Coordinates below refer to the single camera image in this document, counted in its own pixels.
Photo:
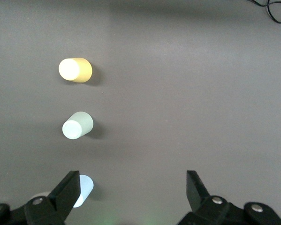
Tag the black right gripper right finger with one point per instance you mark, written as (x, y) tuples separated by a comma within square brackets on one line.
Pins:
[(201, 204)]

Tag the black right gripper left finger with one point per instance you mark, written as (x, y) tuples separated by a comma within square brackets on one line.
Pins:
[(60, 199)]

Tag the pale green plastic cup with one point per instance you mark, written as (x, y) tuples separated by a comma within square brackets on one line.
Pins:
[(78, 126)]

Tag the yellow plastic cup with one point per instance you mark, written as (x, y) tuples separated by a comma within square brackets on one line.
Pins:
[(74, 70)]

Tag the light blue plastic cup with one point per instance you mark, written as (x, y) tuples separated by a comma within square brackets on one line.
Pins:
[(85, 185)]

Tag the dark grey table mat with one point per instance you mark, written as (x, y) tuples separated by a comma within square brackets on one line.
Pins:
[(177, 93)]

